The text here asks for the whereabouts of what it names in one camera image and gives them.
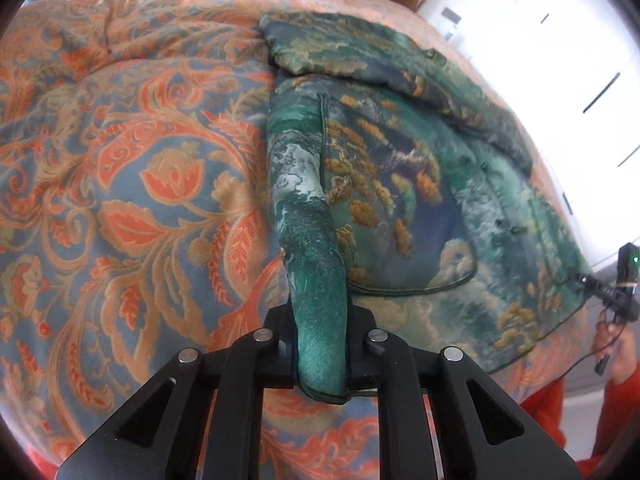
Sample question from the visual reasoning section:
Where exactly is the person's right hand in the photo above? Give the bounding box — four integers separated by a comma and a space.
594, 305, 630, 387

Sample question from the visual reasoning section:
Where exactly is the orange paisley quilt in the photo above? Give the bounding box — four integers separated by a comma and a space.
0, 0, 591, 480

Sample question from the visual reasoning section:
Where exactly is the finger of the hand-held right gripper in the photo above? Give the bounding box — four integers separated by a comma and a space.
575, 273, 621, 307

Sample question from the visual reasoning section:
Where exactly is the person's right forearm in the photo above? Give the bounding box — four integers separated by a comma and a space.
597, 370, 640, 463

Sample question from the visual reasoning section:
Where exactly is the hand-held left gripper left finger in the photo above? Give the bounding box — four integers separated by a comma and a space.
57, 305, 301, 480

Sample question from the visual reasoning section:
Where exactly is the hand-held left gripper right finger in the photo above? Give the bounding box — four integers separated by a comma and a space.
347, 305, 596, 480

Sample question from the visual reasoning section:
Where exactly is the green printed padded jacket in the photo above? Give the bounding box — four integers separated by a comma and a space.
259, 10, 598, 403

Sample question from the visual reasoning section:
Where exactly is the black cable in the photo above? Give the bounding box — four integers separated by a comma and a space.
560, 307, 610, 377

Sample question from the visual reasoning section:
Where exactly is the white wardrobe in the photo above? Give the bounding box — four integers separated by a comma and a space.
435, 0, 640, 271

